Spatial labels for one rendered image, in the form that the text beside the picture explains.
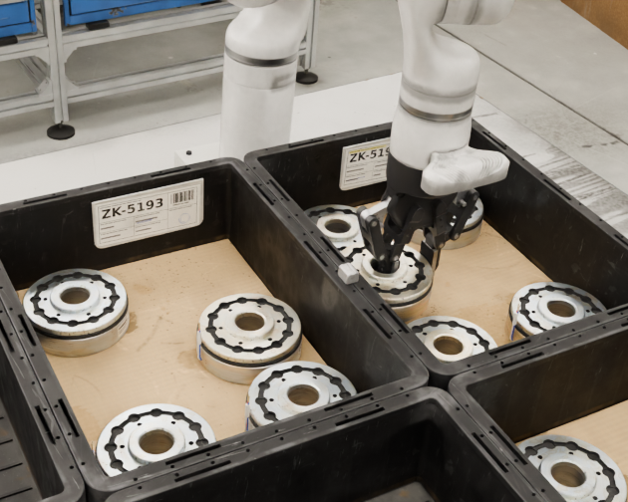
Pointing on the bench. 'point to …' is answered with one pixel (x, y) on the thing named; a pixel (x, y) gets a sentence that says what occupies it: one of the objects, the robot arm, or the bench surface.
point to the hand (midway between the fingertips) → (408, 266)
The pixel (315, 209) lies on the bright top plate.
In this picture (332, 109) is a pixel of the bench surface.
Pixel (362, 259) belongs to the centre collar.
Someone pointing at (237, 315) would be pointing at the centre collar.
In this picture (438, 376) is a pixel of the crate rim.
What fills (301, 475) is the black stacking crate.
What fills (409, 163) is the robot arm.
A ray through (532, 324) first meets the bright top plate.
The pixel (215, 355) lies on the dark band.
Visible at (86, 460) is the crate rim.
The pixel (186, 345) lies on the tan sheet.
